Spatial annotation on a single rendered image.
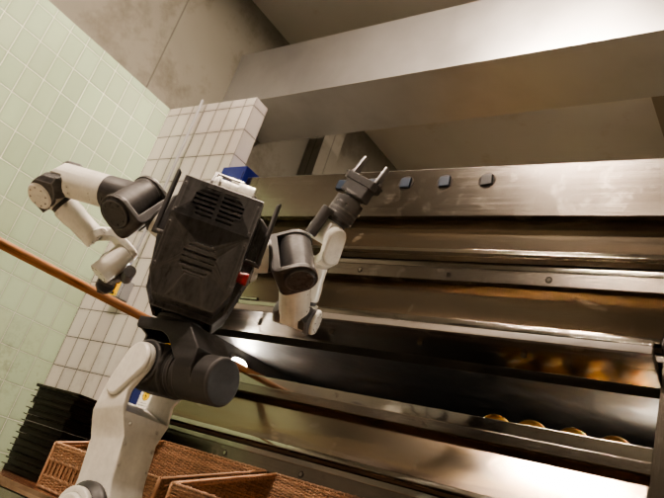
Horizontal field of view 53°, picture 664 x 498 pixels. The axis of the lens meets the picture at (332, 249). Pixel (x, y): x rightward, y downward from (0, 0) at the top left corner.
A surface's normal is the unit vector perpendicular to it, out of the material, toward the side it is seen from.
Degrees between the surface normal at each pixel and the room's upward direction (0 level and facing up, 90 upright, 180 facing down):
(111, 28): 90
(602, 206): 90
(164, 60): 90
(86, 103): 90
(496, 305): 70
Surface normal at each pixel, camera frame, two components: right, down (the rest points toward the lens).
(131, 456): 0.85, -0.11
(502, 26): -0.54, -0.46
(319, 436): -0.38, -0.73
